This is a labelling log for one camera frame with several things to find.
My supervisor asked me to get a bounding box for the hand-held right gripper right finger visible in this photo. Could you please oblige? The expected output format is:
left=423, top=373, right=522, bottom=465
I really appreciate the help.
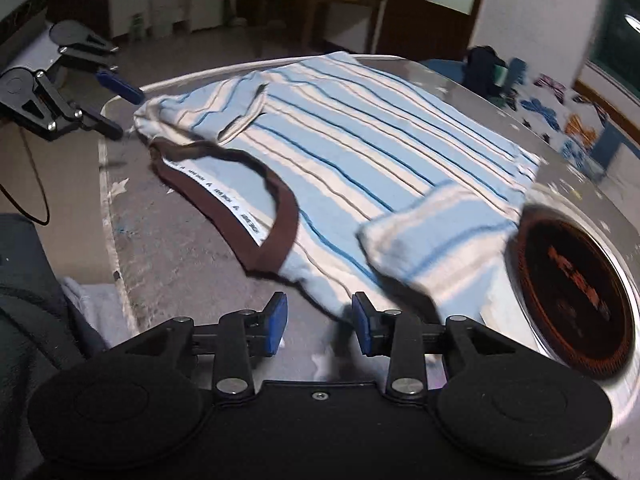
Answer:
left=351, top=291, right=507, bottom=404

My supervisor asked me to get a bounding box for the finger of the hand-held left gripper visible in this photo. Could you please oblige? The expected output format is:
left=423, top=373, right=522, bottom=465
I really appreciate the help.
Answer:
left=57, top=32, right=147, bottom=106
left=19, top=72, right=125, bottom=142

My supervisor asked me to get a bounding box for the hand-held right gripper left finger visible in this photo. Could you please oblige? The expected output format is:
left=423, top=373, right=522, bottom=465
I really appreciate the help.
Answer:
left=114, top=292, right=290, bottom=404

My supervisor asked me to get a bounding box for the blue white striped shirt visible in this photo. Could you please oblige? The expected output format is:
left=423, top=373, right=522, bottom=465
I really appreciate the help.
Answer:
left=132, top=51, right=544, bottom=327

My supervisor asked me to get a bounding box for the white cloth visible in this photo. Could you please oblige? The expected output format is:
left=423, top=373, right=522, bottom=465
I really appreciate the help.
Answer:
left=62, top=277, right=139, bottom=342

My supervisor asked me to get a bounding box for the person's dark clothing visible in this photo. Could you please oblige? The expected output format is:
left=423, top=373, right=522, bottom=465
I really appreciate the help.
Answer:
left=0, top=212, right=127, bottom=480

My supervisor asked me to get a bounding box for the round black induction cooker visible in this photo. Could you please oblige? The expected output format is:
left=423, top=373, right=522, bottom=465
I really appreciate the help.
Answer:
left=502, top=204, right=640, bottom=382

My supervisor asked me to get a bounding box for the blue chair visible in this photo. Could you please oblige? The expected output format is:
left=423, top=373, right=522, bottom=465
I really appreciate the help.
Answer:
left=424, top=58, right=467, bottom=82

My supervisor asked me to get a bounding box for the butterfly printed blanket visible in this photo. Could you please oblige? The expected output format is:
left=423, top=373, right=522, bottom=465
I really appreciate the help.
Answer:
left=499, top=59, right=640, bottom=182

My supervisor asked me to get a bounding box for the dark bag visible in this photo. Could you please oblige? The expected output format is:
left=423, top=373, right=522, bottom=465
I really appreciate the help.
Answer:
left=465, top=46, right=509, bottom=97

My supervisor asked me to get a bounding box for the brown wooden door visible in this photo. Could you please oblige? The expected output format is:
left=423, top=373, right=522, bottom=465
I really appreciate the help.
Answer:
left=379, top=0, right=492, bottom=62

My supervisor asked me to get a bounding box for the dark window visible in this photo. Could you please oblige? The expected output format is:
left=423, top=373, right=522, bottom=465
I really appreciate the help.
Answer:
left=584, top=0, right=640, bottom=83

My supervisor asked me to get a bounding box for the black cable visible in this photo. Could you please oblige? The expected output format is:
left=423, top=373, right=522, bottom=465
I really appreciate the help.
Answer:
left=0, top=120, right=52, bottom=226

